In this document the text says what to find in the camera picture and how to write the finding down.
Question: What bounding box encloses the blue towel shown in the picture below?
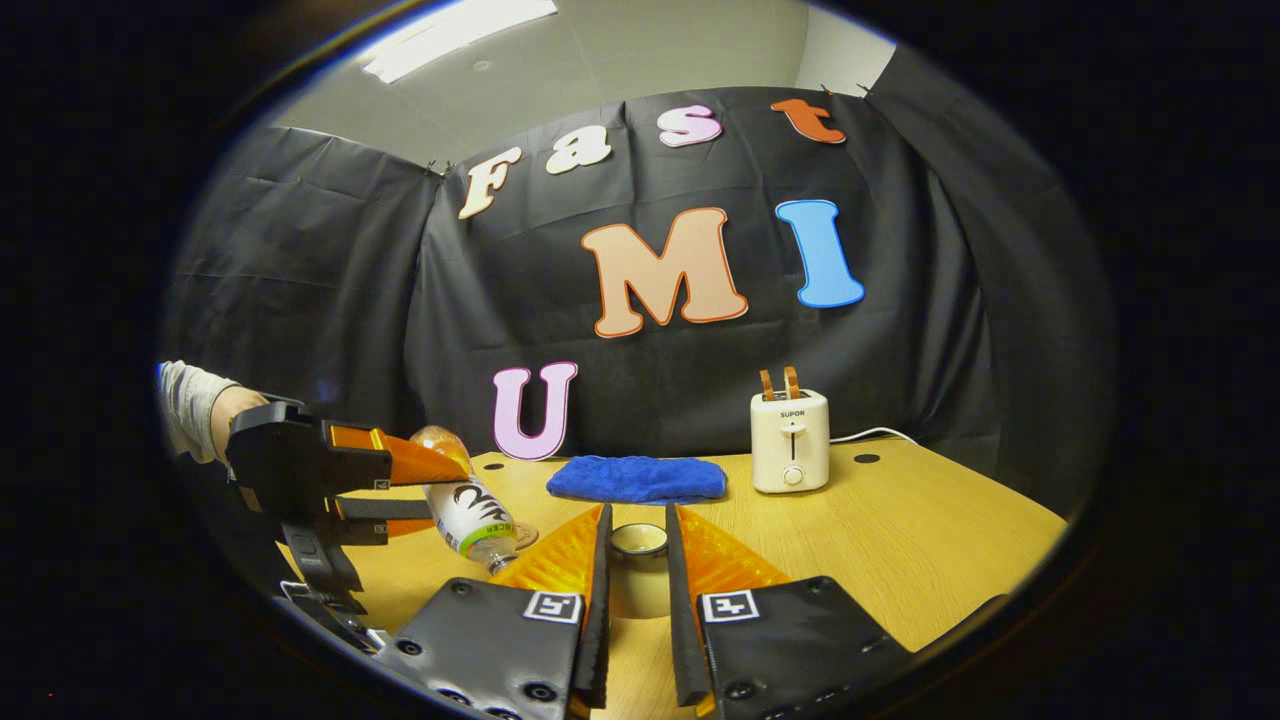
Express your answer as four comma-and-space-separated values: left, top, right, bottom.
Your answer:
546, 455, 729, 505

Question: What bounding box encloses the ceiling light panel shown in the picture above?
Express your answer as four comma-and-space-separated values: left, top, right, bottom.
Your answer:
360, 0, 559, 84

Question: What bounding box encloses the clear water bottle white label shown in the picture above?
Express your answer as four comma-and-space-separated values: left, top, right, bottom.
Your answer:
410, 425, 521, 578

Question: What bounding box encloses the cream teacup lid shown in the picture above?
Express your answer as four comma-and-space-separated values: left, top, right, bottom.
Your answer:
607, 521, 671, 621

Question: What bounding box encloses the black backdrop cloth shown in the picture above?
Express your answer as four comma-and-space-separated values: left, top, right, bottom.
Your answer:
160, 45, 1113, 516

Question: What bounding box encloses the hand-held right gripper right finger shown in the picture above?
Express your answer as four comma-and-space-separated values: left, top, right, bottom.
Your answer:
665, 503, 916, 720

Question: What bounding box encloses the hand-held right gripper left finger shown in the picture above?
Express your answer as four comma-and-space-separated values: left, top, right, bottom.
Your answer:
385, 503, 613, 720

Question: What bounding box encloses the cream toaster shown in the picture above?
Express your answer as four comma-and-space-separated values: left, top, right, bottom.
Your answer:
750, 389, 831, 495

